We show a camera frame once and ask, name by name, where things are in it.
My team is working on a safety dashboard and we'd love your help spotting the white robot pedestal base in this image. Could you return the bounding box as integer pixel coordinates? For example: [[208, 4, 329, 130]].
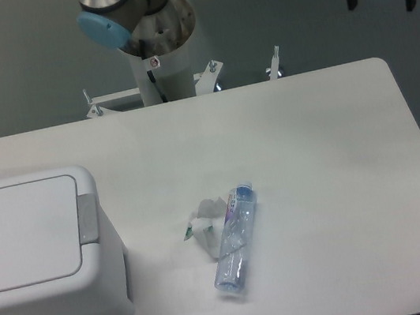
[[76, 22, 287, 120]]

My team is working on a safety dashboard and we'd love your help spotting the crumpled white paper wrapper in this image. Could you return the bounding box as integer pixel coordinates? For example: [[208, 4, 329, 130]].
[[183, 197, 227, 261]]

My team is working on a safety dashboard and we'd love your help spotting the clear plastic water bottle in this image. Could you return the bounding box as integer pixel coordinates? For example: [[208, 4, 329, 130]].
[[214, 181, 257, 294]]

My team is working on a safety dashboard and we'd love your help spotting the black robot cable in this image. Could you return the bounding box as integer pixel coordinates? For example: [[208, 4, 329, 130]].
[[138, 36, 169, 107]]

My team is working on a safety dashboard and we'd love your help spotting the white push-top trash can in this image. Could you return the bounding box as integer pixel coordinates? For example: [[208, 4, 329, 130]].
[[0, 166, 135, 315]]

